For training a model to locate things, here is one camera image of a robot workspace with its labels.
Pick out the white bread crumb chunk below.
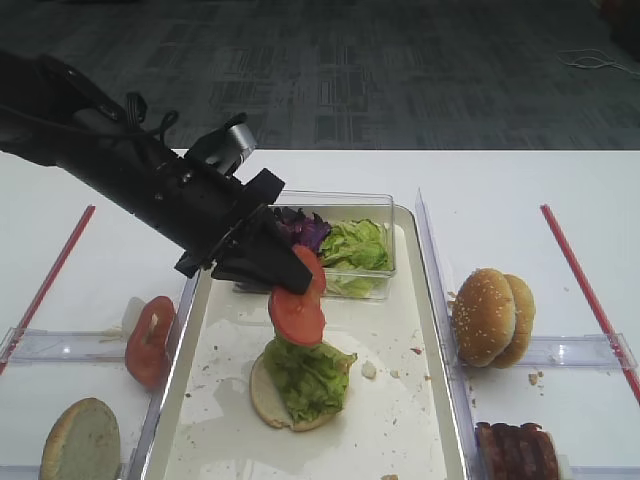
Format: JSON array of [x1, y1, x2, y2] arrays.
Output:
[[361, 360, 377, 380]]

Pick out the clear plastic salad container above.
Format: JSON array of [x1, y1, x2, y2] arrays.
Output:
[[271, 190, 396, 300]]

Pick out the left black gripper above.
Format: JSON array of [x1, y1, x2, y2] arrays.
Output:
[[130, 113, 312, 294]]

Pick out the bottom bun on tray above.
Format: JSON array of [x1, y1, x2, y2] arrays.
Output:
[[249, 354, 337, 433]]

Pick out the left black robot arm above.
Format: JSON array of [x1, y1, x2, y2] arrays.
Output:
[[1, 52, 312, 294]]

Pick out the red rail strip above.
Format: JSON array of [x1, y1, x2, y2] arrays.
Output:
[[540, 204, 639, 400], [0, 205, 96, 373]]

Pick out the upright bun bottom slice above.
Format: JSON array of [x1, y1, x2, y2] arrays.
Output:
[[38, 397, 121, 480]]

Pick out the lettuce leaf on bun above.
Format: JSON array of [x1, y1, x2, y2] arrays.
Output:
[[263, 337, 358, 421]]

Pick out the left clear acrylic rack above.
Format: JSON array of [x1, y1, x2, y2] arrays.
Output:
[[1, 274, 211, 479]]

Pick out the green lettuce in container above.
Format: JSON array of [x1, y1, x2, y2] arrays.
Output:
[[319, 219, 392, 298]]

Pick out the right clear acrylic rack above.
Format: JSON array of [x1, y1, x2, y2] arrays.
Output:
[[415, 192, 639, 479]]

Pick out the left red rail strip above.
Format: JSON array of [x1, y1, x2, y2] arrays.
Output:
[[0, 205, 96, 373]]

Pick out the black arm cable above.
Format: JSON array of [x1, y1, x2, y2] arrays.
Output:
[[0, 92, 181, 151]]

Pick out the stacked bacon meat patties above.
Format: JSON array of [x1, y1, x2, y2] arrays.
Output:
[[474, 422, 561, 480]]

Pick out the red tomato slice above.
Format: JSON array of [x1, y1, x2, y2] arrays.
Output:
[[268, 245, 326, 347]]

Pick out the right red rail strip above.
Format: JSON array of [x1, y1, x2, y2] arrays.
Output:
[[540, 204, 639, 400]]

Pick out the white metal tray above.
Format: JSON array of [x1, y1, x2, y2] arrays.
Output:
[[144, 204, 466, 479]]

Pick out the sesame bun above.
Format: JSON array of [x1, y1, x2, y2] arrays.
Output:
[[452, 268, 516, 367], [491, 274, 536, 369]]

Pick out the sesame bun top front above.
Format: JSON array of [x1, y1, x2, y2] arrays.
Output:
[[452, 268, 516, 367]]

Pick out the remaining red tomato slices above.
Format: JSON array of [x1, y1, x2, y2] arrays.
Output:
[[125, 296, 176, 390]]

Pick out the white cable on floor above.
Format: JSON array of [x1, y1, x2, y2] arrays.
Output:
[[556, 47, 640, 79]]

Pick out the clear acrylic rack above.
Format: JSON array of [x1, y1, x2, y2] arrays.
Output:
[[415, 192, 639, 479], [1, 274, 211, 479]]

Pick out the purple cabbage in container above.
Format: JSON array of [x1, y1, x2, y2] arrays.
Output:
[[272, 206, 331, 253]]

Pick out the sesame bun top rear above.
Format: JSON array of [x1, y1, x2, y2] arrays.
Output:
[[491, 274, 536, 369]]

